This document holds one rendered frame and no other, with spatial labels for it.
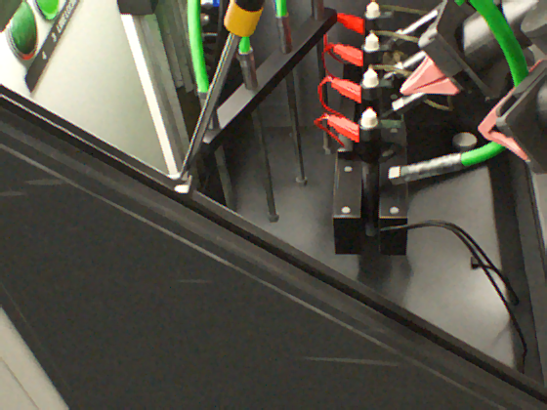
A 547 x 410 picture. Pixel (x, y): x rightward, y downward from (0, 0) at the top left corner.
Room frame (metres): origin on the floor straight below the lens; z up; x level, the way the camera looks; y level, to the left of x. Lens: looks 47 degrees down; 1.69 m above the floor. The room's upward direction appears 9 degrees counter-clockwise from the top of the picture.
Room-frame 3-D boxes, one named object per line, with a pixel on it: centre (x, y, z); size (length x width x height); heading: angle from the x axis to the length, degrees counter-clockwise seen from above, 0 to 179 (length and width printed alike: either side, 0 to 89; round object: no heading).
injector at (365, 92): (0.75, -0.16, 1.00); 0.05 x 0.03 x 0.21; 78
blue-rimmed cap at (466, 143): (0.89, -0.33, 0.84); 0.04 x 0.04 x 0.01
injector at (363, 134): (0.67, -0.14, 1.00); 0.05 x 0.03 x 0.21; 78
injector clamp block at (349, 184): (0.79, -0.15, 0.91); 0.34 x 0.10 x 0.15; 168
